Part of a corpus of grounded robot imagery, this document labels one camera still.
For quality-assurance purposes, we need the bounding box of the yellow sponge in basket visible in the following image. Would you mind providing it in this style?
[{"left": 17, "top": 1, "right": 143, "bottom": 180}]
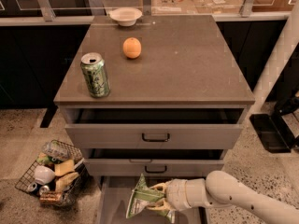
[{"left": 54, "top": 160, "right": 75, "bottom": 176}]

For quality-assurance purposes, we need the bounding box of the orange fruit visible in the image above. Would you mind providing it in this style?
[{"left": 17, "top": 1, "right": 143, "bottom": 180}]
[{"left": 122, "top": 37, "right": 142, "bottom": 59}]

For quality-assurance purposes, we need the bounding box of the green soda can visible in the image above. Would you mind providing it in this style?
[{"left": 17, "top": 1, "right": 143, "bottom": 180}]
[{"left": 80, "top": 52, "right": 110, "bottom": 97}]

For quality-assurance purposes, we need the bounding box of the grey bottom drawer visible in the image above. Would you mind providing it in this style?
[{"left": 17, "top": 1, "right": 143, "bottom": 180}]
[{"left": 96, "top": 176, "right": 210, "bottom": 224}]

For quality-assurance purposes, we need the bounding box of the grey drawer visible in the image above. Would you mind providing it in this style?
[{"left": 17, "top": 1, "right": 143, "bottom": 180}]
[
  {"left": 85, "top": 148, "right": 224, "bottom": 177},
  {"left": 65, "top": 108, "right": 242, "bottom": 149},
  {"left": 96, "top": 176, "right": 210, "bottom": 224}
]

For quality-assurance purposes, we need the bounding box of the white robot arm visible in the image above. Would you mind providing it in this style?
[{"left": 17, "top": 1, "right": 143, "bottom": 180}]
[{"left": 148, "top": 171, "right": 299, "bottom": 224}]

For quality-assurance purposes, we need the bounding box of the clear plastic bottle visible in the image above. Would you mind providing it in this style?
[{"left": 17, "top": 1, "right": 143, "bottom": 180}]
[{"left": 42, "top": 141, "right": 70, "bottom": 161}]

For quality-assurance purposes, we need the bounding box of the green rice chip bag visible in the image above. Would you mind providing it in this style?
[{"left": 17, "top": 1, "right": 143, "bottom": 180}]
[{"left": 126, "top": 175, "right": 175, "bottom": 224}]

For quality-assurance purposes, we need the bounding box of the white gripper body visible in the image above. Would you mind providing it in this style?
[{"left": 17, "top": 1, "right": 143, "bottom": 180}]
[{"left": 165, "top": 179, "right": 188, "bottom": 211}]

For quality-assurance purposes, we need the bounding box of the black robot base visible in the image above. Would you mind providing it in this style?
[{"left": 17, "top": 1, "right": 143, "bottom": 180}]
[{"left": 249, "top": 89, "right": 299, "bottom": 153}]

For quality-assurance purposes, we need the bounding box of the white ceramic bowl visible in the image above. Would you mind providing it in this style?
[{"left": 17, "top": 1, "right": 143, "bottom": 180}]
[{"left": 109, "top": 7, "right": 142, "bottom": 27}]

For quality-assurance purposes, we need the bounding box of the cardboard box left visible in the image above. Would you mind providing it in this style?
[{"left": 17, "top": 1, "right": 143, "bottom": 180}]
[{"left": 151, "top": 0, "right": 197, "bottom": 15}]

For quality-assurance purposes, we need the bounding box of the grey drawer cabinet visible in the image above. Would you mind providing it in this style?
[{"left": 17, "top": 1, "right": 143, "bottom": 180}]
[{"left": 53, "top": 14, "right": 256, "bottom": 224}]

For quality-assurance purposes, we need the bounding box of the grey top drawer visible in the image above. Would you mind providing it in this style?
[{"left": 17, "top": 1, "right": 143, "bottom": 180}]
[{"left": 65, "top": 108, "right": 242, "bottom": 149}]

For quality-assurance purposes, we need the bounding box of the white bowl in basket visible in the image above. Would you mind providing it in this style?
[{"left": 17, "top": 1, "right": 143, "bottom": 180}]
[{"left": 34, "top": 165, "right": 55, "bottom": 185}]

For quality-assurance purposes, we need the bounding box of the grey middle drawer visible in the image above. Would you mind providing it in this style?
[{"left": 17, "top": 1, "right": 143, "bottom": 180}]
[{"left": 85, "top": 148, "right": 224, "bottom": 177}]

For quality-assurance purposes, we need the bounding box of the brown snack bag in basket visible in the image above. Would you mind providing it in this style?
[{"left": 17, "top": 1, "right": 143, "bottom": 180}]
[{"left": 39, "top": 191, "right": 63, "bottom": 204}]

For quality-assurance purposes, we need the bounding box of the black wire basket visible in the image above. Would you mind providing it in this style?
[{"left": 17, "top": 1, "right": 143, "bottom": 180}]
[{"left": 15, "top": 140, "right": 89, "bottom": 207}]

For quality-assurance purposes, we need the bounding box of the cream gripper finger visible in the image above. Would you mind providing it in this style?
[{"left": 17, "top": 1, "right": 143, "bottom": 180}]
[
  {"left": 150, "top": 182, "right": 168, "bottom": 194},
  {"left": 147, "top": 199, "right": 172, "bottom": 217}
]

